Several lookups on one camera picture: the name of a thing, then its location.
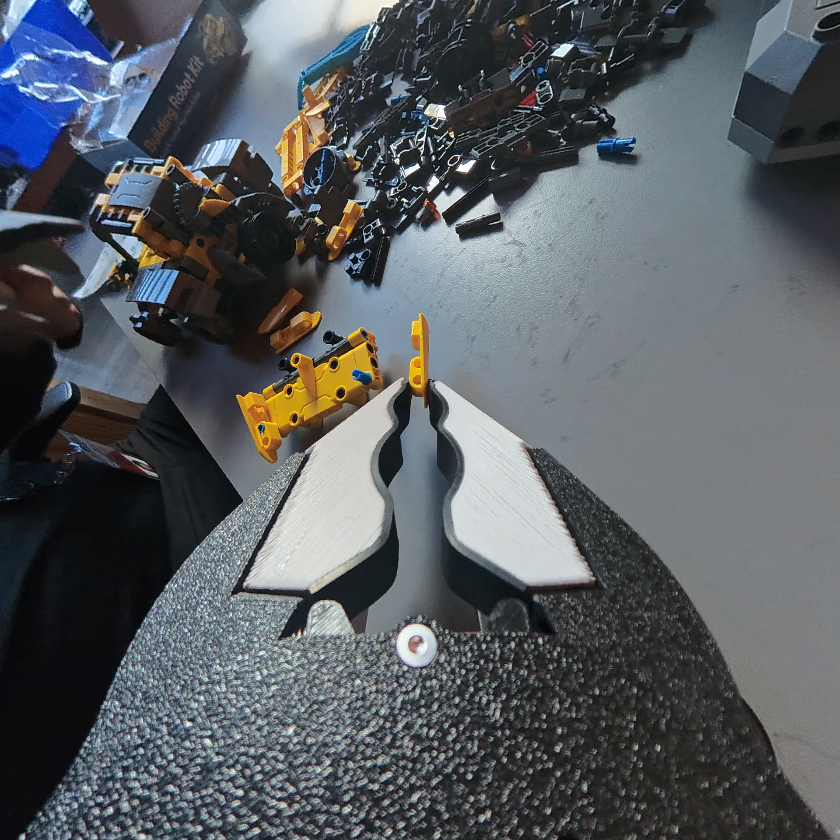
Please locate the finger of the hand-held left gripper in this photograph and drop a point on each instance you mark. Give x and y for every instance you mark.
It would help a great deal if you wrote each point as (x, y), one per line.
(33, 223)
(39, 256)

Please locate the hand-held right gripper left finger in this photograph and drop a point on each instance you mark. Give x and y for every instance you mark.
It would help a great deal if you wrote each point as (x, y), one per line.
(321, 518)

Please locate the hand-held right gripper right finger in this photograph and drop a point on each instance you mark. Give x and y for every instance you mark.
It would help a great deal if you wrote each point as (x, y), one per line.
(518, 512)

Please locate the person's left forearm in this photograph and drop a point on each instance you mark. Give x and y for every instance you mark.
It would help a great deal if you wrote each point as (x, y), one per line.
(26, 387)

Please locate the person's left hand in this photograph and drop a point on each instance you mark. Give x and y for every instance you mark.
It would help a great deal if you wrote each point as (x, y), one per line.
(39, 308)

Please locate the small yellow toy assembly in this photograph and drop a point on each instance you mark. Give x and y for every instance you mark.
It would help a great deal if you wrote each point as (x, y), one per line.
(315, 394)

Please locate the clear plastic parts bags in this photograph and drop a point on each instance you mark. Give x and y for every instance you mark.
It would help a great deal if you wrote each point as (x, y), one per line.
(59, 72)

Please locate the yellow toy vehicle model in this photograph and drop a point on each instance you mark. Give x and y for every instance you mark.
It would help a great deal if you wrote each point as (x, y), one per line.
(197, 236)

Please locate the blue cardboard toy box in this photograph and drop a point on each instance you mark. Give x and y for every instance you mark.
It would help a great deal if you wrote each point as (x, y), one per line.
(184, 85)

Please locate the person's torso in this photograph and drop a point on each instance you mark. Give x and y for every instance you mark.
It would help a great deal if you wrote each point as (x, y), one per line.
(98, 623)

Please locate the black toy pin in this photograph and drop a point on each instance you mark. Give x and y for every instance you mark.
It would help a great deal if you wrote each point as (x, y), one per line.
(478, 223)

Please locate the blue brick separator tool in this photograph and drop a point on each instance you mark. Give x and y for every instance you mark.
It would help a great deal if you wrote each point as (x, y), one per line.
(328, 65)

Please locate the blue toy pin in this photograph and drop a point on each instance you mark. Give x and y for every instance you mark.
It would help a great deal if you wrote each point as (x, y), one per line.
(615, 146)

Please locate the pile of toy building pieces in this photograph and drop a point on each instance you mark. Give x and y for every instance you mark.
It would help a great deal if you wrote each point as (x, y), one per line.
(492, 98)

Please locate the grey plastic case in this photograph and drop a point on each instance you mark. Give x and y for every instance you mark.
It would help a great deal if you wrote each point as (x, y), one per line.
(794, 85)

